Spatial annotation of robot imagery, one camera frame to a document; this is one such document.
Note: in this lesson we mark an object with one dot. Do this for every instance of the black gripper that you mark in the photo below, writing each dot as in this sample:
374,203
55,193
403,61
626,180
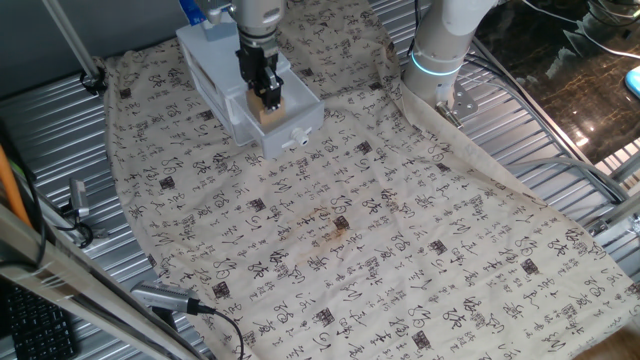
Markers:
255,57

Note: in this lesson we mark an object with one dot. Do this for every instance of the light wooden block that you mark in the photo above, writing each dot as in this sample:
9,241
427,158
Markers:
262,114

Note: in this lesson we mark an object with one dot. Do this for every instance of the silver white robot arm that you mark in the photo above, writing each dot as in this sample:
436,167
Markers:
450,40

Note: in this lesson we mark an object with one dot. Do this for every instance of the white plastic drawer cabinet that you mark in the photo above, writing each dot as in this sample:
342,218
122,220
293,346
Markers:
215,55

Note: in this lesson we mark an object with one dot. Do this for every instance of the blue tissue pack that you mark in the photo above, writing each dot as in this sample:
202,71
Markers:
189,11

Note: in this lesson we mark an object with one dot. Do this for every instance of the beige cloth with black calligraphy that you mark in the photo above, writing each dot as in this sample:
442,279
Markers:
350,225

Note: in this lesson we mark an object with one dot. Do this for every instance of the grey tripod pole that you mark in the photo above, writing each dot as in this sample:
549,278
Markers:
70,40

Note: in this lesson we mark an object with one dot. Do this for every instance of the orange pole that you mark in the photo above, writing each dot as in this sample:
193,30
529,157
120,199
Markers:
11,190

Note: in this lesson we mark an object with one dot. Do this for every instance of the black keyboard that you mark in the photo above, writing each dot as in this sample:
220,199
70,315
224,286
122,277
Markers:
40,325

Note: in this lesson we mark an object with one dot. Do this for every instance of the light blue object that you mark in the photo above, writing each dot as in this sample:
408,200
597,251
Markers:
634,82

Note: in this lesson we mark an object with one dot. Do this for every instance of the wrist-mounted camera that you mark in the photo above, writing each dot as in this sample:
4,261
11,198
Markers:
219,25

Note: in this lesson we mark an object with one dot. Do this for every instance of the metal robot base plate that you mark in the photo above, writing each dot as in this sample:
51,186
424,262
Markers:
462,102

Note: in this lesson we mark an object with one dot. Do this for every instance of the small silver camera on clamp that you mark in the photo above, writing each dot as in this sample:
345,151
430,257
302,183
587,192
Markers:
79,197

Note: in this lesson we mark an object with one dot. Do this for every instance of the silver ribbed camera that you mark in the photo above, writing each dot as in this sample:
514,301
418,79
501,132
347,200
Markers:
165,297

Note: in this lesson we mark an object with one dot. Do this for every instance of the aluminium frame bar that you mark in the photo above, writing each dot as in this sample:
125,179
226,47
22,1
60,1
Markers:
75,270

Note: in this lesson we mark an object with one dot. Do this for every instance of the aluminium frame profile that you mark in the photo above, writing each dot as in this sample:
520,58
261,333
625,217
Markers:
617,210

